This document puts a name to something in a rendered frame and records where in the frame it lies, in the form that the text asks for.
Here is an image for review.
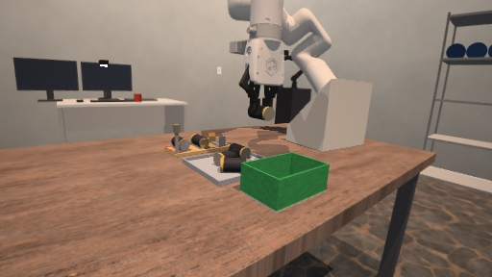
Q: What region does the green open box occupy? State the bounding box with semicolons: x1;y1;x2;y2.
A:
240;152;330;213

